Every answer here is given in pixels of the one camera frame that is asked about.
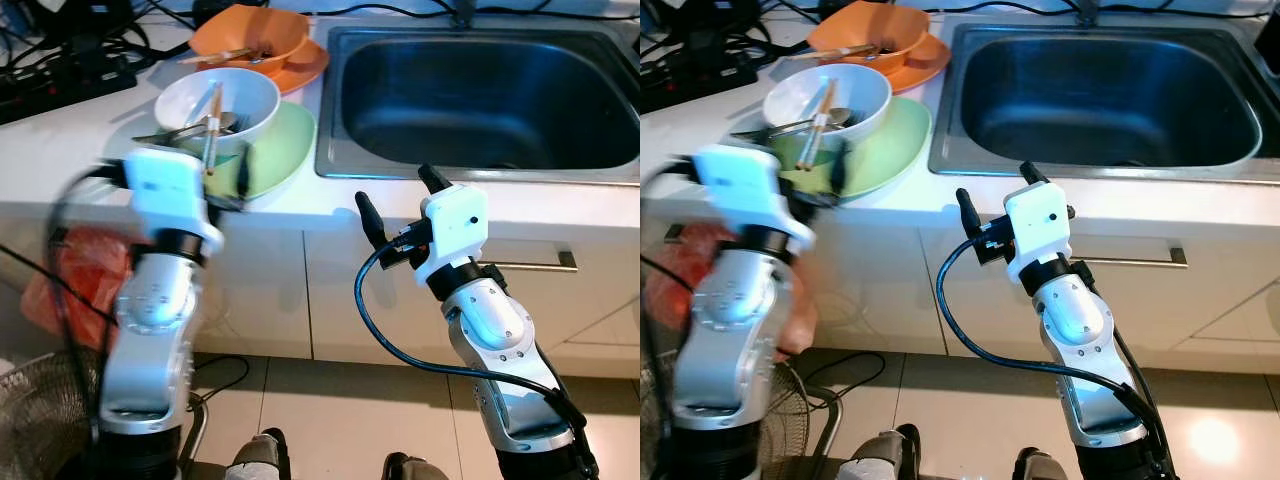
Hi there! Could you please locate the wooden chopstick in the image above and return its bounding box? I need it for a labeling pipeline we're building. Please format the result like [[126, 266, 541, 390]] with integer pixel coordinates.
[[208, 82, 225, 173], [203, 84, 220, 177], [790, 43, 881, 63], [804, 78, 839, 167], [798, 82, 833, 171], [180, 45, 263, 67]]

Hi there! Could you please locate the metal fork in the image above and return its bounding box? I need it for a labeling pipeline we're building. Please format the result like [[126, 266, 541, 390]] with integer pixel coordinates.
[[133, 110, 241, 146], [730, 107, 856, 143]]

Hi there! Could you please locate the white kitchen cabinet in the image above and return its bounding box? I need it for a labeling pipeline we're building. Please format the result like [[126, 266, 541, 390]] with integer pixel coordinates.
[[0, 200, 641, 381], [640, 195, 1280, 376]]

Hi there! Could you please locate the light green plate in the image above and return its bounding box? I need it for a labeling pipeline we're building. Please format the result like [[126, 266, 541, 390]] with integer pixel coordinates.
[[775, 97, 933, 201], [170, 100, 318, 201]]

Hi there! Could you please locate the stainless steel sink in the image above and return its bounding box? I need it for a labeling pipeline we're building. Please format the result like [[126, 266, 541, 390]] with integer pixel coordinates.
[[928, 20, 1280, 186], [315, 25, 641, 186]]

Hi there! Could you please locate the orange plate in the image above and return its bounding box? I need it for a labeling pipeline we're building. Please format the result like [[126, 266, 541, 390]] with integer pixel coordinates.
[[885, 33, 951, 96], [262, 38, 331, 96]]

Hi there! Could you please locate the orange bowl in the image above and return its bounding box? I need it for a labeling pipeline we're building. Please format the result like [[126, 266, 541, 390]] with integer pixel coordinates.
[[190, 5, 311, 76], [808, 0, 931, 76]]

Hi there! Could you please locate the orange plastic bag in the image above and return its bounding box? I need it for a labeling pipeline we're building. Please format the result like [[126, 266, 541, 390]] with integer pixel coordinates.
[[20, 225, 136, 351], [645, 222, 816, 361]]

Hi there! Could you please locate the black power strip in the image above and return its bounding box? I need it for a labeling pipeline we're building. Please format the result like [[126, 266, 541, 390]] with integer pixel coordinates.
[[0, 50, 138, 126], [640, 45, 758, 113]]

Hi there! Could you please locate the black battery charger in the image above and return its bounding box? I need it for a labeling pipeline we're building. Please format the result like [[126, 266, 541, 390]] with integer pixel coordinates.
[[655, 0, 746, 41], [35, 0, 131, 46]]

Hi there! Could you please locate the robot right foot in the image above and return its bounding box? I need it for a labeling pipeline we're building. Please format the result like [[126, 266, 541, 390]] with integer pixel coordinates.
[[1012, 447, 1071, 480], [380, 452, 451, 480]]

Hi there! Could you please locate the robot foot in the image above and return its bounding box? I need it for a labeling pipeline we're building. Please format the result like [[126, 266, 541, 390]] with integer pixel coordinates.
[[225, 428, 291, 480], [380, 452, 451, 480], [1012, 447, 1071, 480], [840, 425, 921, 480]]

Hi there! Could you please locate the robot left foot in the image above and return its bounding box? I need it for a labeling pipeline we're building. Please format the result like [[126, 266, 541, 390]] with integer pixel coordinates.
[[840, 425, 921, 480], [225, 428, 291, 480]]

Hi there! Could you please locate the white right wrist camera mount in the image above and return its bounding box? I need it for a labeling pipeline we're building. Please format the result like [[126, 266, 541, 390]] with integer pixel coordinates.
[[412, 183, 491, 286], [1003, 180, 1071, 284]]

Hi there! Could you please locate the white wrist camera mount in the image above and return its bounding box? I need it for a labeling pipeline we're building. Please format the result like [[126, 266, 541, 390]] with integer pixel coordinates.
[[1003, 180, 1071, 284], [122, 145, 226, 256], [693, 145, 816, 251], [412, 183, 491, 286]]

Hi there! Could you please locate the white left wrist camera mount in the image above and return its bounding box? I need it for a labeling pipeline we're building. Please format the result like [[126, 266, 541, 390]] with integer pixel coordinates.
[[122, 145, 226, 256], [693, 145, 816, 251]]

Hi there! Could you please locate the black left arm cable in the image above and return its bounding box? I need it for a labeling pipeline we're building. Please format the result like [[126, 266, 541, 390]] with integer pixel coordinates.
[[640, 160, 701, 301], [45, 160, 131, 441]]

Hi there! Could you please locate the black fan cable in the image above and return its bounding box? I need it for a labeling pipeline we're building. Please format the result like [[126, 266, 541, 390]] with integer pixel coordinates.
[[190, 355, 251, 401], [805, 350, 886, 401]]

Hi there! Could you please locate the wire grille floor fan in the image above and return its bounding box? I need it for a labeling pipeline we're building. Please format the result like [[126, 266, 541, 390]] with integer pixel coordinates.
[[640, 350, 811, 480], [0, 350, 106, 480]]

